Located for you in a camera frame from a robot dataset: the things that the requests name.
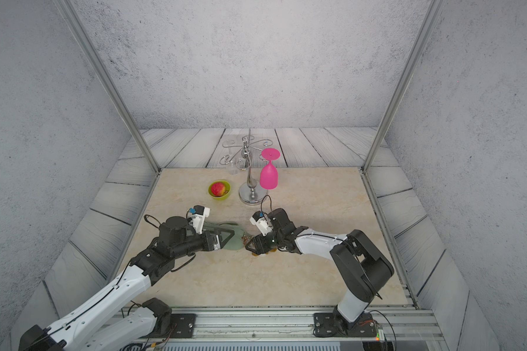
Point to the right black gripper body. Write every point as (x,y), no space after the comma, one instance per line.
(274,240)

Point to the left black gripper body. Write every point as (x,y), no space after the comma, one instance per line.
(195,243)

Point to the green fabric pouch bag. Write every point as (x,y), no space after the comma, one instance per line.
(237,242)

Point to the brown white plush keychain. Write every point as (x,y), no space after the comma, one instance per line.
(261,244)

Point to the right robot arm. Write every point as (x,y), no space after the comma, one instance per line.
(363,267)

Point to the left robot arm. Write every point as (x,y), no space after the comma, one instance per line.
(84,328)

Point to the silver glass holder stand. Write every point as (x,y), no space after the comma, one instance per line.
(251,192)

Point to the red apple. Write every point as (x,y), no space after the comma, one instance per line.
(218,189)

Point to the green bowl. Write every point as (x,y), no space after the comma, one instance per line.
(223,197)

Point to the pink wine glass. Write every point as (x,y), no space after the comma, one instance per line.
(269,174)

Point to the clear hanging glass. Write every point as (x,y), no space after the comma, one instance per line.
(232,159)

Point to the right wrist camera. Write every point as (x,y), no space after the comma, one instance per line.
(259,220)

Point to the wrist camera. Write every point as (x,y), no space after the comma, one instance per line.
(259,220)
(198,215)

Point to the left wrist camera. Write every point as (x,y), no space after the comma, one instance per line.
(198,215)

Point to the aluminium mounting rail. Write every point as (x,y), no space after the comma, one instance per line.
(397,326)

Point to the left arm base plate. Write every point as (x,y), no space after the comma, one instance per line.
(177,326)

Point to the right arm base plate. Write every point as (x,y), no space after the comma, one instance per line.
(334,325)

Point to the left aluminium frame post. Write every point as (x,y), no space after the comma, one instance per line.
(78,31)

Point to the aluminium frame post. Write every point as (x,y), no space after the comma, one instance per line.
(433,12)
(78,31)

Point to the right aluminium frame post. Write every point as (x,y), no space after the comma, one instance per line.
(433,12)

